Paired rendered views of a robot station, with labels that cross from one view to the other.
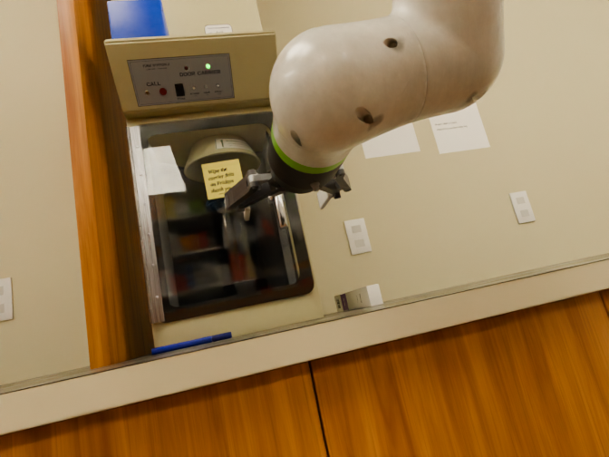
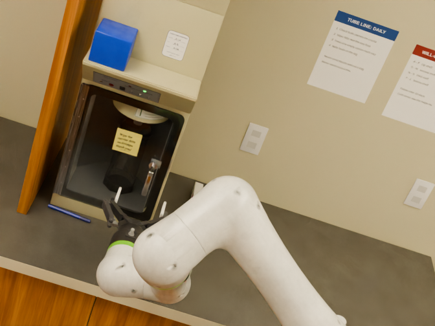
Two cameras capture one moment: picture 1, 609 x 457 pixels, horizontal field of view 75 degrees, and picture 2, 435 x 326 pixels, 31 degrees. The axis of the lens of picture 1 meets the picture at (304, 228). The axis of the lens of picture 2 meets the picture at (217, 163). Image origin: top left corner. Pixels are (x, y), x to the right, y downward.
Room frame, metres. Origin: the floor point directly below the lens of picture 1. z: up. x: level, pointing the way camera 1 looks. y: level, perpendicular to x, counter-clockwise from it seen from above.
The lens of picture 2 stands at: (-1.19, -0.35, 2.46)
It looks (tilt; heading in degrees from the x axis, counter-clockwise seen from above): 30 degrees down; 6
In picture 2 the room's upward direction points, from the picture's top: 21 degrees clockwise
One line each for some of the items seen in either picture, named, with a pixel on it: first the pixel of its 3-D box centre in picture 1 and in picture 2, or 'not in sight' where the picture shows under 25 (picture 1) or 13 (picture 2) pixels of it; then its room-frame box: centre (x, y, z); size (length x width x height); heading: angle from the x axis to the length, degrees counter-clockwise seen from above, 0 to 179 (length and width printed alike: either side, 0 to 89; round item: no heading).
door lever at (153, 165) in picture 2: (278, 207); (148, 179); (0.75, 0.04, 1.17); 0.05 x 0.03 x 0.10; 12
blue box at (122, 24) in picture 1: (142, 37); (113, 44); (0.69, 0.24, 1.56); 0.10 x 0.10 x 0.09; 12
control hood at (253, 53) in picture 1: (199, 74); (138, 86); (0.71, 0.14, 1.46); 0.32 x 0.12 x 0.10; 102
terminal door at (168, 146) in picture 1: (221, 208); (118, 156); (0.76, 0.15, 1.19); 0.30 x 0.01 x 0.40; 102
